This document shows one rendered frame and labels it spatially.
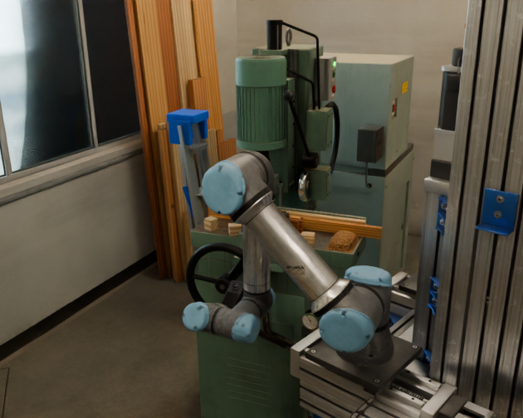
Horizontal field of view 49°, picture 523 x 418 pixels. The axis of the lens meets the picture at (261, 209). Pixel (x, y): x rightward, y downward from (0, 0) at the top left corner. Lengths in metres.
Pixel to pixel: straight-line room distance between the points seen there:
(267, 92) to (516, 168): 0.90
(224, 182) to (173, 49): 2.51
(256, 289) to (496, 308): 0.60
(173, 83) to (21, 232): 1.34
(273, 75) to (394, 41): 2.35
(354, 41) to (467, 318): 3.03
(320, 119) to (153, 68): 1.58
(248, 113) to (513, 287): 1.01
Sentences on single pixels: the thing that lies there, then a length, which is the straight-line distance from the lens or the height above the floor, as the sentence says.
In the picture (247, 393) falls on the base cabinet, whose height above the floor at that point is 0.25.
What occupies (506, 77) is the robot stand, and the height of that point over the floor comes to 1.53.
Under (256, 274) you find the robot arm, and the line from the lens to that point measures 1.54.
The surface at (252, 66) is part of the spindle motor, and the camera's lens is 1.93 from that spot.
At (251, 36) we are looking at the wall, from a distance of 4.61.
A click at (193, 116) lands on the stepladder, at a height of 1.15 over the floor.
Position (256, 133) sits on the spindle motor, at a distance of 1.97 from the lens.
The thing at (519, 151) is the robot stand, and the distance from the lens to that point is 1.35.
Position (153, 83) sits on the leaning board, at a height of 1.24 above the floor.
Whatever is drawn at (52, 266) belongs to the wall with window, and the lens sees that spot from 3.28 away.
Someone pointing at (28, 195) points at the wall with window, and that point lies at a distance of 3.06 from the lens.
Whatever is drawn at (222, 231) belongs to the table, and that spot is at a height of 0.90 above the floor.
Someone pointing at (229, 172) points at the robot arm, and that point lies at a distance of 1.28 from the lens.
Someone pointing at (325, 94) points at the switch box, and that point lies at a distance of 2.23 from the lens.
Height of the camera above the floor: 1.68
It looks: 20 degrees down
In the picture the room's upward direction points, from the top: 1 degrees counter-clockwise
